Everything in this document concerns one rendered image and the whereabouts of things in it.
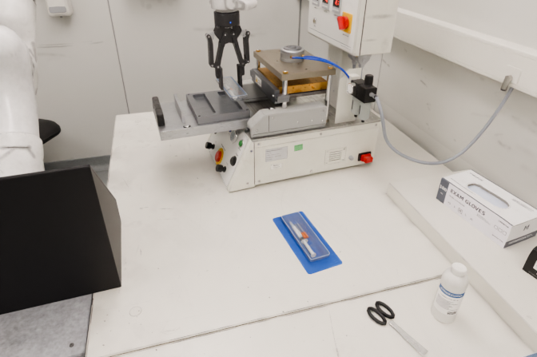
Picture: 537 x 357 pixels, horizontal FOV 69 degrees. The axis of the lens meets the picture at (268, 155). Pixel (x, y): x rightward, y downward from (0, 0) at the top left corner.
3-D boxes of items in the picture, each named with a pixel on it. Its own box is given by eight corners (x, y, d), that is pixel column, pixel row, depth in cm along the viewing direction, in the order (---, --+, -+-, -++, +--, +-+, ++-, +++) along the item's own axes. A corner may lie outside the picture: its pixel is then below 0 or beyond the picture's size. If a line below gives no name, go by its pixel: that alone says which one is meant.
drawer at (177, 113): (237, 103, 141) (236, 82, 137) (256, 128, 123) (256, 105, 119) (153, 114, 132) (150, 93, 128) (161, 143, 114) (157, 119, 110)
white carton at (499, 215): (465, 188, 119) (471, 168, 115) (535, 236, 101) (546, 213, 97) (435, 198, 115) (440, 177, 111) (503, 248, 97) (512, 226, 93)
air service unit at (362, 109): (352, 109, 127) (357, 64, 120) (377, 127, 115) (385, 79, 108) (337, 110, 125) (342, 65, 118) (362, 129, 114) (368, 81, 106)
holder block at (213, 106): (232, 95, 137) (232, 88, 136) (250, 117, 121) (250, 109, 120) (186, 101, 132) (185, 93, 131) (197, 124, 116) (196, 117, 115)
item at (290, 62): (314, 69, 148) (316, 34, 141) (357, 98, 123) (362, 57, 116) (253, 76, 140) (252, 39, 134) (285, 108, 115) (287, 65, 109)
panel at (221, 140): (207, 146, 149) (224, 102, 143) (227, 188, 125) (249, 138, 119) (202, 144, 148) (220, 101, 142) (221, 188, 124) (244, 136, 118)
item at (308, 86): (301, 73, 143) (302, 48, 138) (329, 94, 125) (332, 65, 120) (256, 78, 138) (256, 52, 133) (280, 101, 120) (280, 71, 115)
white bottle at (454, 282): (432, 301, 88) (448, 254, 81) (456, 311, 86) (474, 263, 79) (428, 318, 84) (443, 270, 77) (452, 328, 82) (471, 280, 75)
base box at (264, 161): (328, 125, 167) (332, 87, 159) (378, 169, 137) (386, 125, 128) (206, 144, 151) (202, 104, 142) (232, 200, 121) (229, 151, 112)
